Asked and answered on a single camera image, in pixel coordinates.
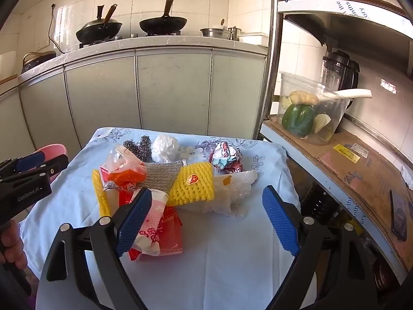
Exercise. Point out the clear bubble wrap piece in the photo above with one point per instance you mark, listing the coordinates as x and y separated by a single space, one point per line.
230 191

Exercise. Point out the silver mesh scouring cloth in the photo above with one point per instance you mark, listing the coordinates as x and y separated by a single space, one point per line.
160 176

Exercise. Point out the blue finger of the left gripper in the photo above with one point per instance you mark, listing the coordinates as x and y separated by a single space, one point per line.
55 165
29 162

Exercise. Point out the green squash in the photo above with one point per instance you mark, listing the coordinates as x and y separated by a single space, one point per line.
298 120

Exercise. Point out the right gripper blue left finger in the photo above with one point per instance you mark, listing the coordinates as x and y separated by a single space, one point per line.
129 218

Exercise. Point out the dark induction cooker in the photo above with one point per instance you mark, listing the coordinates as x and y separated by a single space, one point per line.
32 59

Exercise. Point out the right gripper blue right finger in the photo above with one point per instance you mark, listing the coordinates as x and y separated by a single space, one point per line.
282 216

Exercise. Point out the grey kitchen cabinet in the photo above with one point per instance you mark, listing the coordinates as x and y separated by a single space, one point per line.
177 84

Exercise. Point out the clear plastic container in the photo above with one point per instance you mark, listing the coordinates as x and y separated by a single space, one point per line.
327 113

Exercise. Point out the white leek stalk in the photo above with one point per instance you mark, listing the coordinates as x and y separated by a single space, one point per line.
352 94

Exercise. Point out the black smartphone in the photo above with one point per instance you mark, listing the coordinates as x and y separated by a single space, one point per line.
398 215

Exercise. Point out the steel bowl on counter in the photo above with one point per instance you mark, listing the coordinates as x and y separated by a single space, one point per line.
216 33

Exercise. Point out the pink plastic trash bucket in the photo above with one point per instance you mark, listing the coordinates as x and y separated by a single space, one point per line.
55 150

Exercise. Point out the small steel pot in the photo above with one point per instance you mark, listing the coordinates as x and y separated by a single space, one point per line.
235 33

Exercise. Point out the red white plastic bag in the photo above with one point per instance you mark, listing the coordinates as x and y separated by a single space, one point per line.
160 234

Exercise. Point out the black frying pan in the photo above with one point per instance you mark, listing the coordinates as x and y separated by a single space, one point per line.
165 24

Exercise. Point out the black wok with spatula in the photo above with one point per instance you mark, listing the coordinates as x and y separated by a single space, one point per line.
100 28

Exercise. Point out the metal rack shelf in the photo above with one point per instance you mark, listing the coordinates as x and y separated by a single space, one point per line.
379 37

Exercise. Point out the ginger root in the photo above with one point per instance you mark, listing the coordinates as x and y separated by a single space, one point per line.
301 97

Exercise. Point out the steel wool scrubber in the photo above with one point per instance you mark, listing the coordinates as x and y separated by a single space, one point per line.
141 149

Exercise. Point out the colourful paper ball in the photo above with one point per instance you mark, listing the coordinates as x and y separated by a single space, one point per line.
226 159

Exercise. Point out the light blue floral tablecloth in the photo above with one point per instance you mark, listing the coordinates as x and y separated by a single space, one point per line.
226 263

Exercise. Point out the yellow foam fruit net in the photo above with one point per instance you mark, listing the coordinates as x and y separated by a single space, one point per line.
194 183

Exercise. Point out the orange translucent plastic bag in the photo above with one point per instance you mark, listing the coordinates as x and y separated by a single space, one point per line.
124 168

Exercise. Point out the person's left hand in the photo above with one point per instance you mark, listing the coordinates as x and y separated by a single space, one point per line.
14 247

